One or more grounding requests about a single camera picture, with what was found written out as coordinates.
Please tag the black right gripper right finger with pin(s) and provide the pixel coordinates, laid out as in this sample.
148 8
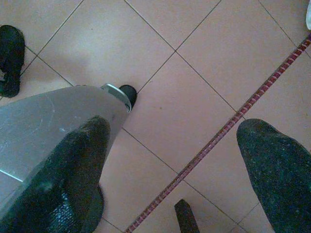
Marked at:
279 182

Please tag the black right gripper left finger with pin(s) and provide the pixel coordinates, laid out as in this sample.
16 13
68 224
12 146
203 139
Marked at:
73 182

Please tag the silver robot right leg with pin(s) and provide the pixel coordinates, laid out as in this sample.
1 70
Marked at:
48 121

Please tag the black robot right foot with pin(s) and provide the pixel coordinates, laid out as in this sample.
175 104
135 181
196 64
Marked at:
128 94

